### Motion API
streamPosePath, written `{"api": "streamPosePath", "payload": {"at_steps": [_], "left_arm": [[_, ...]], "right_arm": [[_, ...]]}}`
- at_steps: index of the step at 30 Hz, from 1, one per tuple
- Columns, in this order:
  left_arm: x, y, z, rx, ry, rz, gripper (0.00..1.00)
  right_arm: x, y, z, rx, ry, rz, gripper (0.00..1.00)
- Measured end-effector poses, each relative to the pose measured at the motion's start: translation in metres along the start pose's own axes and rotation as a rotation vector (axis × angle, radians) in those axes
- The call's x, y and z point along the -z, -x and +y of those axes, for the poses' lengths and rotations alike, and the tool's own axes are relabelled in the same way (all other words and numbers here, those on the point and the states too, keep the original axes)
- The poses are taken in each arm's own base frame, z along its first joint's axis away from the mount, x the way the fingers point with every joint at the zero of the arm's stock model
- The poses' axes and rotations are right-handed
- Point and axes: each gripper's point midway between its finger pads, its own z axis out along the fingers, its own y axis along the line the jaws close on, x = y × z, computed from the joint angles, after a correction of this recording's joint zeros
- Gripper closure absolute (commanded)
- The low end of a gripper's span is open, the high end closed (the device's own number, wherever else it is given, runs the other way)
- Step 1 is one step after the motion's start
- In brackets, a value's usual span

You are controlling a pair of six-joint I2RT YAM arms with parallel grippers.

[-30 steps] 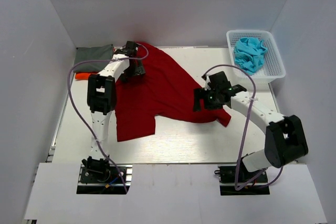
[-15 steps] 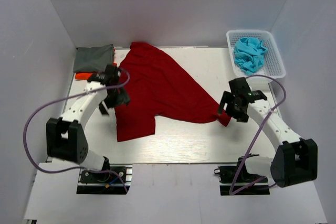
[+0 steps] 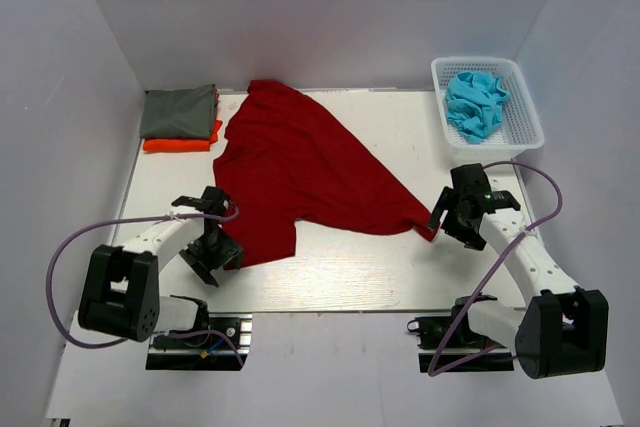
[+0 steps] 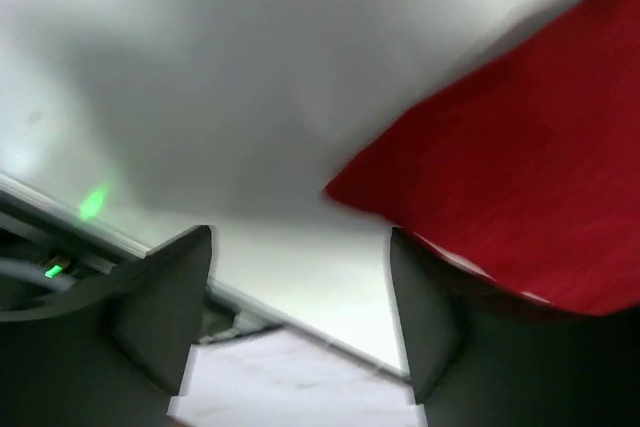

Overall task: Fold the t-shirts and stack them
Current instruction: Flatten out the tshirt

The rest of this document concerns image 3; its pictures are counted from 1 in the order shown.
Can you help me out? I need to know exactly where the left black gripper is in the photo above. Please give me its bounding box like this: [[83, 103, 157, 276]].
[[180, 227, 244, 286]]

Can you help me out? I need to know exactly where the red t shirt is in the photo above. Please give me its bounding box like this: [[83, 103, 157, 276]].
[[213, 80, 436, 267]]

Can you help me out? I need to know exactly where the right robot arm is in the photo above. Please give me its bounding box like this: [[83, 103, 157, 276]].
[[427, 163, 609, 379]]

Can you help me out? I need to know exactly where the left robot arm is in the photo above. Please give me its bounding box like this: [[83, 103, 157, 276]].
[[78, 186, 244, 346]]

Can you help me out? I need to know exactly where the white plastic basket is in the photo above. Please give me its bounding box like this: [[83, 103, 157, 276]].
[[431, 56, 544, 163]]

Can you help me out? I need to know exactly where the crumpled cyan t shirt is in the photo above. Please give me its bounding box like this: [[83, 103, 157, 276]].
[[445, 71, 511, 144]]

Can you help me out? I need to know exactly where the folded orange t shirt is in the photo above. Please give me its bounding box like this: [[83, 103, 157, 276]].
[[142, 120, 223, 153]]

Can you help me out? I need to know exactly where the folded grey t shirt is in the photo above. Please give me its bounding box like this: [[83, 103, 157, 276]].
[[139, 84, 218, 139]]

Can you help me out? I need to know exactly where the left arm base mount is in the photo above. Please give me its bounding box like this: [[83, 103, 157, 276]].
[[145, 314, 253, 372]]

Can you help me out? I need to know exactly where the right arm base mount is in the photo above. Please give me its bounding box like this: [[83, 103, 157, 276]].
[[406, 297, 515, 374]]

